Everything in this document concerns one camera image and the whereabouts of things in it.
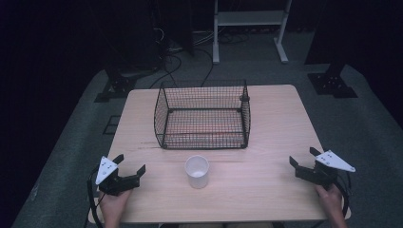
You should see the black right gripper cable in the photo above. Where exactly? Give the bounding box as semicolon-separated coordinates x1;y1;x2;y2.
335;172;352;219

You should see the white plastic cup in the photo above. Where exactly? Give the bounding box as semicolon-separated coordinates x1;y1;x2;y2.
184;155;210;190

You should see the black wire mesh basket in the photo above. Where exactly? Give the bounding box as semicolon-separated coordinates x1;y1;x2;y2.
153;79;252;150

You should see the black metal stand base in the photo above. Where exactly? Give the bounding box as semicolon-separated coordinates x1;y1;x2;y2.
93;66;138;104
306;62;359;100

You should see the black floor cable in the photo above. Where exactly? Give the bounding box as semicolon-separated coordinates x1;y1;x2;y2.
200;47;215;88
148;52;183;90

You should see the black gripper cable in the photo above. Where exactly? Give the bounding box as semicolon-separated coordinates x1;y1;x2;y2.
335;172;352;219
84;164;105;228

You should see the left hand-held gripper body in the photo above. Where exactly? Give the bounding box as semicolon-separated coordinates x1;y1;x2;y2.
95;155;141;197

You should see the person's left hand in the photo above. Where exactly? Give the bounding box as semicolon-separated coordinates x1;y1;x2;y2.
98;189;133;221

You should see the person's right hand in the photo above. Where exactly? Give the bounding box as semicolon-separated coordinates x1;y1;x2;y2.
315;183;345;219

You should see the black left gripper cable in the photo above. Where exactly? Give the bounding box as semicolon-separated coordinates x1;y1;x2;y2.
84;164;105;228

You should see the white metal table frame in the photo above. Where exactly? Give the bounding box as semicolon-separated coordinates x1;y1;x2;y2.
212;0;293;66

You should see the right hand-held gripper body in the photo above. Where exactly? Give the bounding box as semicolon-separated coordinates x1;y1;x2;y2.
295;149;356;191

